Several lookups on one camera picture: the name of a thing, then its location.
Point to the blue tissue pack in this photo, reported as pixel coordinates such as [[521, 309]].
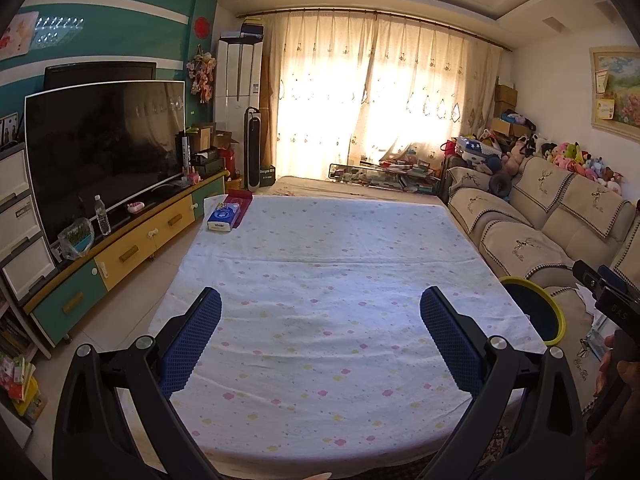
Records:
[[225, 217]]

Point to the beige sofa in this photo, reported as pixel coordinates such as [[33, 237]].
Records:
[[550, 220]]

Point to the row of plush toys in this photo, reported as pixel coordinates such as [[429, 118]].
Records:
[[575, 155]]

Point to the framed flower painting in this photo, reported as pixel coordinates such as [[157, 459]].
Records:
[[622, 90]]

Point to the clear plastic folder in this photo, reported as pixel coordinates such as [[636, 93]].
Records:
[[597, 345]]

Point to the pink white small dish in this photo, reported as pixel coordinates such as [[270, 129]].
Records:
[[136, 206]]

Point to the cream sheer curtain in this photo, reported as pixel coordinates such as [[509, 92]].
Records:
[[435, 85], [320, 85]]

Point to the white standing air conditioner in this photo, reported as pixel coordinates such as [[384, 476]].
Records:
[[237, 85]]

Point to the person's left hand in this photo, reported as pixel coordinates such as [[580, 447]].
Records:
[[312, 476]]

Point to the cream floral mat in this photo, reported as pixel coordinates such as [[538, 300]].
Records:
[[325, 187]]

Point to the photo frame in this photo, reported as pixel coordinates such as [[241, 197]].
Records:
[[9, 130]]

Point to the dark curtain rod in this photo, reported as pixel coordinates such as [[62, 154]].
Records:
[[310, 10]]

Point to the black box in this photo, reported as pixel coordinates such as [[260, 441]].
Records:
[[207, 162]]

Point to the large black television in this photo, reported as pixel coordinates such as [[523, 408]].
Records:
[[100, 160]]

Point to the stacked cardboard boxes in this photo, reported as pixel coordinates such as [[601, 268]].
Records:
[[505, 97]]

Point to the white drawer unit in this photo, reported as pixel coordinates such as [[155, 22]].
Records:
[[20, 220]]

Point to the blue white star bag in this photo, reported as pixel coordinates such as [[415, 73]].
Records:
[[475, 147]]

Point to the black bin yellow rim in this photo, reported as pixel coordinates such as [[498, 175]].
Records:
[[525, 305]]

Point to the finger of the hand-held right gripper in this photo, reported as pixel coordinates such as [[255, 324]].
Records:
[[586, 275], [614, 279]]

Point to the teal yellow TV cabinet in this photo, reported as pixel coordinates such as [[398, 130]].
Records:
[[135, 250]]

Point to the pile of books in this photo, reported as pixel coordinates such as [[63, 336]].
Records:
[[22, 380]]

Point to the person's right hand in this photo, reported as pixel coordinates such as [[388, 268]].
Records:
[[607, 365]]

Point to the open cardboard box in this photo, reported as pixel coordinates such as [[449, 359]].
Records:
[[202, 139]]

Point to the pink hanging flower decoration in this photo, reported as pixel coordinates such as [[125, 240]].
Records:
[[202, 75]]

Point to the red round wall sticker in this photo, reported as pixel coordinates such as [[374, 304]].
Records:
[[202, 27]]

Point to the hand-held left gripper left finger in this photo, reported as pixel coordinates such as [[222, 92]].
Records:
[[192, 340]]

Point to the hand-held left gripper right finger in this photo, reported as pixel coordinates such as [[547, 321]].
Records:
[[450, 345]]

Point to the dark green box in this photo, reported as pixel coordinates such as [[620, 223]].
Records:
[[267, 177]]

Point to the glass coffee table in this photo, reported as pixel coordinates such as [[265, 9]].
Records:
[[380, 175]]

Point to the red cloth mat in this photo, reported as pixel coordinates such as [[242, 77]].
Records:
[[246, 207]]

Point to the small cardboard box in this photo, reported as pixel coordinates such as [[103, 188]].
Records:
[[226, 139]]

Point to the clear plastic bag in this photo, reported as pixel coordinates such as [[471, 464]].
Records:
[[77, 240]]

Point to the clear water bottle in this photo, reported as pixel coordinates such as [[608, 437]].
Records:
[[102, 217]]

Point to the pale wall poster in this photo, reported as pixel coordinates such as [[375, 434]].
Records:
[[20, 35]]

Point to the white papers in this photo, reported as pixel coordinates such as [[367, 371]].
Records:
[[587, 305]]

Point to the black white tower fan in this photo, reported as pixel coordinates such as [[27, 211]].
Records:
[[252, 150]]

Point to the dark blue box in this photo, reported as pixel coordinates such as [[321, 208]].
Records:
[[251, 29]]

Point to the red box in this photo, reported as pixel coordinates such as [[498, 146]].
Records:
[[230, 160]]

